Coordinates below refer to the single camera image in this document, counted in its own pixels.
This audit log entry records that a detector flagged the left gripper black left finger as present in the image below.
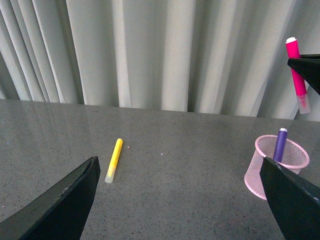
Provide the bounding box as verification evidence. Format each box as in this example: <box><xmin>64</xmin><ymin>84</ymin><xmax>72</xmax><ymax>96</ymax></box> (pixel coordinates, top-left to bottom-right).
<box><xmin>0</xmin><ymin>156</ymin><xmax>101</xmax><ymax>240</ymax></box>

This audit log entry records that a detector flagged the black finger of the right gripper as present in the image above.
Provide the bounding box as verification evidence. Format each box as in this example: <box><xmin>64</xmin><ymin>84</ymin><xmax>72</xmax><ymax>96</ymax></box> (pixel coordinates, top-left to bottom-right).
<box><xmin>287</xmin><ymin>54</ymin><xmax>320</xmax><ymax>95</ymax></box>

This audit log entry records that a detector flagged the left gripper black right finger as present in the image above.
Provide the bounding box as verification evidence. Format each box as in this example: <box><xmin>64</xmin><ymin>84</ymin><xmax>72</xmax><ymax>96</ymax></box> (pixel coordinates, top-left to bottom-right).
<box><xmin>259</xmin><ymin>157</ymin><xmax>320</xmax><ymax>240</ymax></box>

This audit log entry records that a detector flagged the pink marker pen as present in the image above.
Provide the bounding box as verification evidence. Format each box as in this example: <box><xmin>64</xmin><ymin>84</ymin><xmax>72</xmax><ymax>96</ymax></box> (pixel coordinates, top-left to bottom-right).
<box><xmin>285</xmin><ymin>37</ymin><xmax>311</xmax><ymax>114</ymax></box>

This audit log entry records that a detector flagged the purple marker pen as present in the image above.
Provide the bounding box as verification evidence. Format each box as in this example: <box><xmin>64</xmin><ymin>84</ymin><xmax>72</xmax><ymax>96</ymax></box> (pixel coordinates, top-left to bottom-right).
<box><xmin>273</xmin><ymin>128</ymin><xmax>288</xmax><ymax>163</ymax></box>

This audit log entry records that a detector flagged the pink mesh pen cup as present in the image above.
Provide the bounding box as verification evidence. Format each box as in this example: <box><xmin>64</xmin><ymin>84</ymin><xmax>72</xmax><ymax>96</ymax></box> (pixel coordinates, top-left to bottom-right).
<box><xmin>243</xmin><ymin>134</ymin><xmax>311</xmax><ymax>201</ymax></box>

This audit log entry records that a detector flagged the yellow marker pen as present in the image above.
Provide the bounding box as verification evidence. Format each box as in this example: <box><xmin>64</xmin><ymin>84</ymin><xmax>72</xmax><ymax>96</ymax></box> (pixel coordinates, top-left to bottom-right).
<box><xmin>104</xmin><ymin>138</ymin><xmax>123</xmax><ymax>184</ymax></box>

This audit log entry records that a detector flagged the grey pleated curtain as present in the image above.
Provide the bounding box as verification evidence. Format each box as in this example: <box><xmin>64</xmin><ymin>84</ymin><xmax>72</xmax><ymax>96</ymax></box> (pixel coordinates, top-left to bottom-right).
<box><xmin>0</xmin><ymin>0</ymin><xmax>320</xmax><ymax>121</ymax></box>

